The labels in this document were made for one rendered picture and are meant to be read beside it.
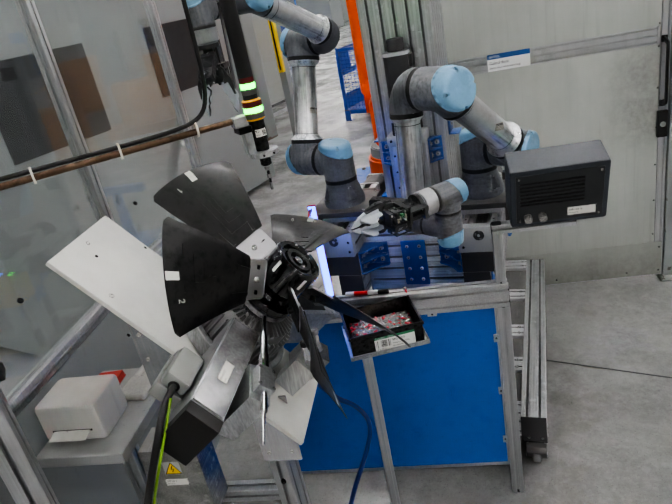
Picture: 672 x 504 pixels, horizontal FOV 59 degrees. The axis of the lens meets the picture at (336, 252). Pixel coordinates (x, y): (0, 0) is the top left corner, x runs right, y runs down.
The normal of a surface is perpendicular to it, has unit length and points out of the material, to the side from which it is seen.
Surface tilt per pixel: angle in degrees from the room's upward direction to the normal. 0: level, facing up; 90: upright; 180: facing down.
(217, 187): 40
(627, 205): 90
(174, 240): 70
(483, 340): 90
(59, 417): 90
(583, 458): 0
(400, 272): 90
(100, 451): 0
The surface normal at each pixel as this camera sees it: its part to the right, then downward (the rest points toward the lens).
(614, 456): -0.18, -0.90
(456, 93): 0.59, 0.15
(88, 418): -0.12, 0.43
